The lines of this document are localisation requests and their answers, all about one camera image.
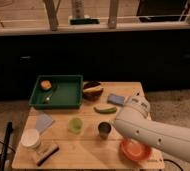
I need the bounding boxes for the metal cup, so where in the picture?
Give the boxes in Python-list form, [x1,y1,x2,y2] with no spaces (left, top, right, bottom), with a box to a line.
[98,122,111,139]

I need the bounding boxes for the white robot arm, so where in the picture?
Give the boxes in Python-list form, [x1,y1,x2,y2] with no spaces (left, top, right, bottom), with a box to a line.
[113,96,190,163]

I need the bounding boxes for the green plastic tray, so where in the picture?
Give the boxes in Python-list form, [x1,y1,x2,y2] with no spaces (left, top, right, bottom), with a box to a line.
[29,75,83,110]

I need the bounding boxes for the dark brown bowl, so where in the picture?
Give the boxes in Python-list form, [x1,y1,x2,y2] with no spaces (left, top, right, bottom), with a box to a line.
[83,81,104,101]

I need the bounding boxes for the blue sponge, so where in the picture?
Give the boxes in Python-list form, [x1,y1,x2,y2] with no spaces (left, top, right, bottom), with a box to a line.
[107,94,125,106]

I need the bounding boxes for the green cucumber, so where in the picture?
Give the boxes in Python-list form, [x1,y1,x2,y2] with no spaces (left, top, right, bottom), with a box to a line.
[94,107,117,114]

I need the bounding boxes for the green plastic cup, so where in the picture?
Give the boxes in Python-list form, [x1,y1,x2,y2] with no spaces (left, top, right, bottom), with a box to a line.
[68,118,83,134]

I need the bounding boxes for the small metal spoon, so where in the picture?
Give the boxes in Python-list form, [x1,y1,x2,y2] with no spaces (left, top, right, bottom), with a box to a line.
[43,93,53,103]

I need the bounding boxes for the blue cloth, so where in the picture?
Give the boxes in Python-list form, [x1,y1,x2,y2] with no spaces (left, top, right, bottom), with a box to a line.
[35,113,54,133]

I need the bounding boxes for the green base stand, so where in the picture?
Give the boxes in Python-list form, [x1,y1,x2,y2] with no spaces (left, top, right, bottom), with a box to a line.
[70,18,100,25]

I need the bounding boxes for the orange plastic bowl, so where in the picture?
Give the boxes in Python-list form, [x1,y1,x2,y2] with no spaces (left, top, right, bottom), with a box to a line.
[120,138,152,162]

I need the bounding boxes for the wooden block brush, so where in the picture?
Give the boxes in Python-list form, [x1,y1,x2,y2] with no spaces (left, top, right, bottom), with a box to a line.
[33,143,59,166]

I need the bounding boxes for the white paper cup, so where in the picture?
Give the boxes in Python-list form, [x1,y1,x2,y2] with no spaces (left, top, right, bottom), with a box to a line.
[21,129,41,149]

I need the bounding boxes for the black pole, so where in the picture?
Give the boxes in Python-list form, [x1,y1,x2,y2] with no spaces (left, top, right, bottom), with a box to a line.
[0,122,13,171]

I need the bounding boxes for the black cable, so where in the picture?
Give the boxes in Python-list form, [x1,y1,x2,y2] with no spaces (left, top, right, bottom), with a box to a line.
[162,158,186,171]

